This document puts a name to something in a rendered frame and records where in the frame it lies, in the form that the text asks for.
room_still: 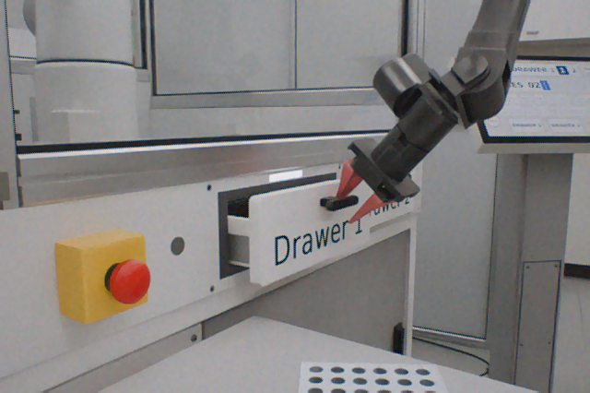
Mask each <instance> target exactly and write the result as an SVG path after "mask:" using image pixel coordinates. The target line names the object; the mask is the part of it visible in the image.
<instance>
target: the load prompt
mask: <svg viewBox="0 0 590 393"><path fill-rule="evenodd" d="M512 76H518V77H584V75H583V73H582V71H581V69H580V67H579V66H578V65H573V64H539V63H515V64H514V67H513V72H512Z"/></svg>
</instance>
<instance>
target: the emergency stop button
mask: <svg viewBox="0 0 590 393"><path fill-rule="evenodd" d="M149 284H150V272H149V269H148V267H147V265H146V264H144V263H143V262H141V261H138V260H134V259H129V260H126V261H124V262H123V263H121V264H120V265H119V266H118V267H116V268H115V269H114V271H113V273H112V275H111V279H110V290H111V293H112V296H113V297H114V299H115V300H117V301H118V302H120V303H123V304H135V303H137V302H139V300H140V299H142V298H143V296H144V295H145V294H146V292H147V291H148V287H149Z"/></svg>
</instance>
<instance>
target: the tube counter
mask: <svg viewBox="0 0 590 393"><path fill-rule="evenodd" d="M525 81H526V83H527V85H528V87H529V89H530V91H590V87H589V84H588V83H587V81H586V80H581V79H526V80H525Z"/></svg>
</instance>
